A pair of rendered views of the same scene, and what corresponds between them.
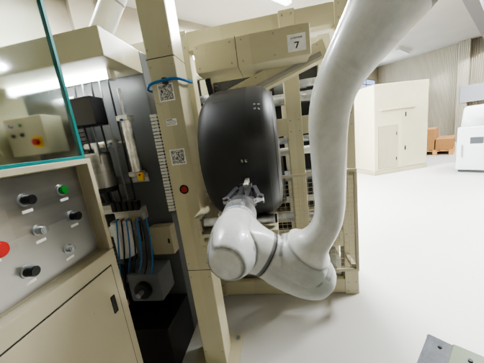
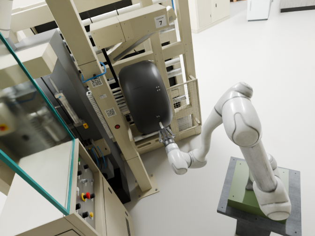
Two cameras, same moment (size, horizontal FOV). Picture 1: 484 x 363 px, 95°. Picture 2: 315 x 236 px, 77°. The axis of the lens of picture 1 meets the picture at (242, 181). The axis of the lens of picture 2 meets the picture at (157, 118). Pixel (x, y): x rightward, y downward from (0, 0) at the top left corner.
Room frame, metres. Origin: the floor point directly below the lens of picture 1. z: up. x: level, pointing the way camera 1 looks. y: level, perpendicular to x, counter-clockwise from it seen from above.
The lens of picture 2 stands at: (-0.33, 0.29, 2.12)
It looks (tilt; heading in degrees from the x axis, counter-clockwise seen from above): 39 degrees down; 345
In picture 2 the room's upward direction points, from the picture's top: 16 degrees counter-clockwise
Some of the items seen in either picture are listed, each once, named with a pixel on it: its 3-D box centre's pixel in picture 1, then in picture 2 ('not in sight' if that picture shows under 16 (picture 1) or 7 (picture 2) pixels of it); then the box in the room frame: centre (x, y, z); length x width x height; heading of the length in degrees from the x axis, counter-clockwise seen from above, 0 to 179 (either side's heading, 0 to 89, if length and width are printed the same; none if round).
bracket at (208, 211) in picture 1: (209, 212); (130, 130); (1.13, 0.19, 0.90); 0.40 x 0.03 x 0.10; 171
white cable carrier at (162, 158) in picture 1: (166, 163); (101, 116); (1.11, 0.36, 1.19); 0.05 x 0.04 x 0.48; 171
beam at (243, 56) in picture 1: (252, 57); (129, 25); (1.38, -0.15, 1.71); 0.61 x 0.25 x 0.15; 81
